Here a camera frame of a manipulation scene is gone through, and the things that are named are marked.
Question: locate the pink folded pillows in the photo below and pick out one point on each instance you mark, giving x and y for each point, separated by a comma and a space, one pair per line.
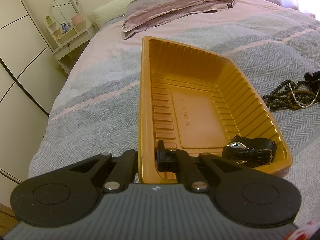
175, 7

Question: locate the green ornament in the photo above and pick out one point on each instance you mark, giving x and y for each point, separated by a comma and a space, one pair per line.
48, 20

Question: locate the white dressing table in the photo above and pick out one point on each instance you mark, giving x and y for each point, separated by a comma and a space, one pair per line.
72, 40

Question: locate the white pillow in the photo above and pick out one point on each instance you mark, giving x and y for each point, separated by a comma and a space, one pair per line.
110, 11

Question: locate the pink basin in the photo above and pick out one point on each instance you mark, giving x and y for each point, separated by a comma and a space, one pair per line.
77, 19

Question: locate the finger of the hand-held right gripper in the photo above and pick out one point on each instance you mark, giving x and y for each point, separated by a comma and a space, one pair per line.
313, 76

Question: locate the round mirror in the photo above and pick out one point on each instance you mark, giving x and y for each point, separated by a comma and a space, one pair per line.
65, 6

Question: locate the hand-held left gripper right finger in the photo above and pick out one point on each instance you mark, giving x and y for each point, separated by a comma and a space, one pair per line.
162, 153

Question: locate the gold plastic tray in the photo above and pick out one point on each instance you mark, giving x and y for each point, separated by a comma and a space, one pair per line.
195, 110

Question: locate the cream wardrobe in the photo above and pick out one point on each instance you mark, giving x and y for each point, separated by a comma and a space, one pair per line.
17, 67

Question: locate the blue bottles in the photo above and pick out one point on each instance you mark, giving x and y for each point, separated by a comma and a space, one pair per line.
65, 27

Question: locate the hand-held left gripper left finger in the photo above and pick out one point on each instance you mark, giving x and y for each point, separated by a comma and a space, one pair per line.
130, 160

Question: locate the red and white packet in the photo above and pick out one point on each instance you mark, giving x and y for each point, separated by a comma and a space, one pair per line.
306, 231

